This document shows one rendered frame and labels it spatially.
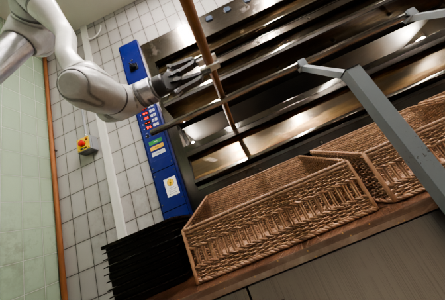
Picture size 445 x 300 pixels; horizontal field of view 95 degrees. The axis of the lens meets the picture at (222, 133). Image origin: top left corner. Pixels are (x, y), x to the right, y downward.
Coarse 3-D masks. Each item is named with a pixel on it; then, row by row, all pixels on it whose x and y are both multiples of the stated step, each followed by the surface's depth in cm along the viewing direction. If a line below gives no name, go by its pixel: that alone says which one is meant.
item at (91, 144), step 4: (84, 136) 134; (88, 136) 133; (92, 136) 136; (76, 140) 134; (84, 140) 132; (88, 140) 132; (92, 140) 134; (96, 140) 138; (88, 144) 131; (92, 144) 132; (96, 144) 136; (80, 148) 131; (84, 148) 130; (88, 148) 130; (92, 148) 132; (96, 148) 134; (80, 152) 131; (84, 152) 132; (88, 152) 134; (92, 152) 136
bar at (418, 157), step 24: (384, 24) 84; (336, 48) 85; (288, 72) 87; (312, 72) 79; (336, 72) 64; (360, 72) 57; (360, 96) 57; (384, 96) 53; (384, 120) 52; (408, 144) 49; (432, 168) 47; (432, 192) 47
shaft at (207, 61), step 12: (180, 0) 46; (192, 0) 48; (192, 12) 49; (192, 24) 52; (204, 36) 58; (204, 48) 61; (204, 60) 67; (216, 72) 74; (216, 84) 80; (228, 108) 103; (228, 120) 117
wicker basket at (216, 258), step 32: (288, 160) 108; (320, 160) 79; (224, 192) 108; (256, 192) 104; (288, 192) 61; (320, 192) 59; (352, 192) 66; (192, 224) 72; (224, 224) 61; (288, 224) 88; (320, 224) 57; (192, 256) 60; (224, 256) 58; (256, 256) 57
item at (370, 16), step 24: (408, 0) 116; (432, 0) 122; (336, 24) 114; (360, 24) 118; (288, 48) 115; (312, 48) 121; (240, 72) 117; (264, 72) 124; (192, 96) 120; (216, 96) 126
